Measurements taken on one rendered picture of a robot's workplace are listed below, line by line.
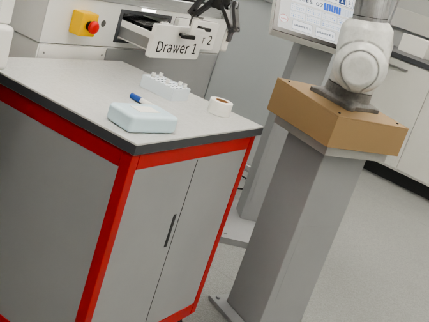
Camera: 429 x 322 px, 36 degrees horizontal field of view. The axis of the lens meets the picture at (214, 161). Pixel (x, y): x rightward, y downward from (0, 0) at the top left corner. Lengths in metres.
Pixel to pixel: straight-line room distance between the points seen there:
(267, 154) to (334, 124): 1.16
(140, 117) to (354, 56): 0.67
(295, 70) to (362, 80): 1.16
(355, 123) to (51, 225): 0.95
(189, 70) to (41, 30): 0.84
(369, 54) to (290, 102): 0.37
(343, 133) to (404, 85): 2.97
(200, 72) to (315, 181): 0.83
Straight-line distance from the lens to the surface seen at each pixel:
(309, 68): 3.06
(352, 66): 1.90
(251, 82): 4.07
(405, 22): 5.73
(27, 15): 2.06
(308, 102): 2.10
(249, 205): 3.21
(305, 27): 2.94
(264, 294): 2.34
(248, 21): 4.11
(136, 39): 2.21
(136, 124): 1.53
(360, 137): 2.09
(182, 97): 1.97
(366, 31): 1.94
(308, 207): 2.20
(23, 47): 2.07
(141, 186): 1.58
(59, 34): 2.07
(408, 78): 4.98
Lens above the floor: 1.21
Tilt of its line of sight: 17 degrees down
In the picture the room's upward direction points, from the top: 18 degrees clockwise
